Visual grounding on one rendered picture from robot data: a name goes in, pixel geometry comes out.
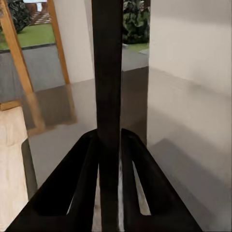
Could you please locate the poster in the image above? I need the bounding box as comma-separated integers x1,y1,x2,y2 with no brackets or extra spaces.
91,0,123,232

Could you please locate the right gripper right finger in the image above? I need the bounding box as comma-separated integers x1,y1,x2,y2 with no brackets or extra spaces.
121,129,203,232

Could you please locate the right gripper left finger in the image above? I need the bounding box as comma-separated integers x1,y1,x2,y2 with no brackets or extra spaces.
5,129,100,232

